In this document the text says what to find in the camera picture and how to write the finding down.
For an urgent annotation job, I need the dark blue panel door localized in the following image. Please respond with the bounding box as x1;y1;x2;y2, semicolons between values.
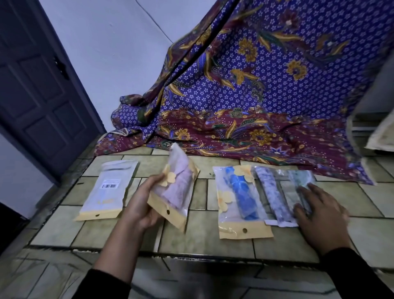
0;0;107;185

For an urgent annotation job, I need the white packet with barcode label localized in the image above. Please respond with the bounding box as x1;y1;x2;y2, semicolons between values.
74;160;139;222

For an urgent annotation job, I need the lilac cloth packet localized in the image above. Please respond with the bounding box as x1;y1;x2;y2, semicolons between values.
147;143;200;230

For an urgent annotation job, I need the purple floral batik cloth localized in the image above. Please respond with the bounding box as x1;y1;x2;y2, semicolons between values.
94;0;394;186

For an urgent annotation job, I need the blue white patterned cloth packet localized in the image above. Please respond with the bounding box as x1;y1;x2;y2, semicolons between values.
252;166;299;228

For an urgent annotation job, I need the cream cloth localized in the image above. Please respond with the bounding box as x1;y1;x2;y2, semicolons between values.
365;108;394;153

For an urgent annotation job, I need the person's right forearm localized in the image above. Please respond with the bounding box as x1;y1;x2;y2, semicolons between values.
318;244;394;299

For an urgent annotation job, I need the thin wall cable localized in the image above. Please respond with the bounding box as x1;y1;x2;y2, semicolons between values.
135;0;174;43

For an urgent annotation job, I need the person's left hand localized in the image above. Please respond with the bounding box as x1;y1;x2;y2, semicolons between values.
122;174;166;233

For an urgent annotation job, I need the black door latch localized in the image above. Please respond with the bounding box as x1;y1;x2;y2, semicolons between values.
54;56;70;81

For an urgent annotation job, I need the person's left forearm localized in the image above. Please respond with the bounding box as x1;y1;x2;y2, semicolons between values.
72;219;146;299

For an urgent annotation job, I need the grey green cloth packet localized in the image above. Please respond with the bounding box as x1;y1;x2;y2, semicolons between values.
278;169;317;216

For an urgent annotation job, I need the person's right hand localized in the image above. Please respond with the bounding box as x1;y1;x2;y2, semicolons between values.
292;184;352;257

